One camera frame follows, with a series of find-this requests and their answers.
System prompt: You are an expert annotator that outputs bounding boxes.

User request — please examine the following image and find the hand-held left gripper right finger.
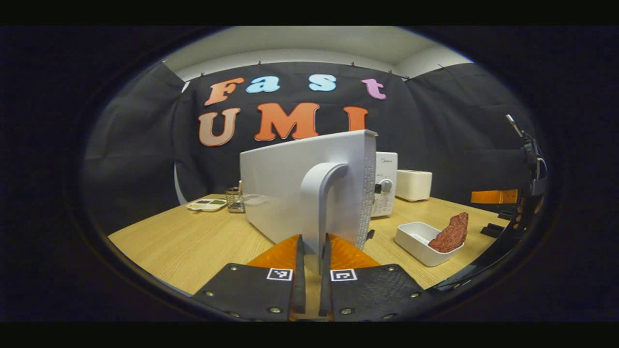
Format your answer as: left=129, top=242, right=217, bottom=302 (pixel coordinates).
left=319, top=233, right=436, bottom=322

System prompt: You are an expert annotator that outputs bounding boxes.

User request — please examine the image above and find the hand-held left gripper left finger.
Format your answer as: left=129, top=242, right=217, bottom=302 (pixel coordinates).
left=192, top=234, right=306, bottom=322

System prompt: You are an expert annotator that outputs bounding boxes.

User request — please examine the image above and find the brown meat piece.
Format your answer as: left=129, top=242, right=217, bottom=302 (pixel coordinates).
left=428, top=212, right=469, bottom=253

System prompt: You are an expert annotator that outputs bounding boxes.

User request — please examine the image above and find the white microwave oven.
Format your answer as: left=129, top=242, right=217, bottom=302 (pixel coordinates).
left=239, top=130, right=398, bottom=257

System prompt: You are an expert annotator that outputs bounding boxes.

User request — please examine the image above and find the black backdrop cloth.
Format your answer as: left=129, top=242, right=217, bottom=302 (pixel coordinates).
left=82, top=60, right=542, bottom=232

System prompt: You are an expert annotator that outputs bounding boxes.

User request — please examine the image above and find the white toaster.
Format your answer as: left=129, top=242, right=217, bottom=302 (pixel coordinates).
left=396, top=170, right=433, bottom=202

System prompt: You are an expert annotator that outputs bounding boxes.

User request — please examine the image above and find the white rectangular dish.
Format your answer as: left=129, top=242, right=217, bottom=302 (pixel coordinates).
left=394, top=222, right=465, bottom=267

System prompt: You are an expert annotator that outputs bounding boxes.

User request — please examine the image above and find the metal mesh holder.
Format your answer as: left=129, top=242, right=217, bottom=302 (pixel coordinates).
left=225, top=187, right=245, bottom=213

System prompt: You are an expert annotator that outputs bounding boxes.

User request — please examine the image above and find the white divided sauce plate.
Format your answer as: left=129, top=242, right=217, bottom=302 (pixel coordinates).
left=186, top=197, right=228, bottom=212

